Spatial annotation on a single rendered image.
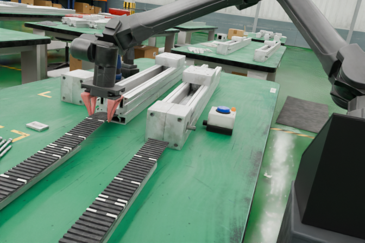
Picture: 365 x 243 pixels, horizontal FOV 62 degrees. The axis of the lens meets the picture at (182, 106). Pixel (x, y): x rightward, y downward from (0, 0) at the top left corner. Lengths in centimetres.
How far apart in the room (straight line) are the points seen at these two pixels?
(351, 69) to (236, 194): 33
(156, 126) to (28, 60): 204
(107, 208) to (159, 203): 11
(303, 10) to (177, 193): 51
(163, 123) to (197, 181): 19
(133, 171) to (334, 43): 50
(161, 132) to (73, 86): 40
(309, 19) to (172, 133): 43
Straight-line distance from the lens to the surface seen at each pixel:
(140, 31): 84
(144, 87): 103
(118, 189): 57
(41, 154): 69
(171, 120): 78
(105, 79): 82
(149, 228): 54
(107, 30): 83
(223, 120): 93
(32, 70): 272
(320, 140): 60
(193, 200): 62
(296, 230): 63
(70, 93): 109
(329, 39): 75
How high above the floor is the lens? 113
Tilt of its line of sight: 18 degrees down
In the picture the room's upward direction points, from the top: 8 degrees clockwise
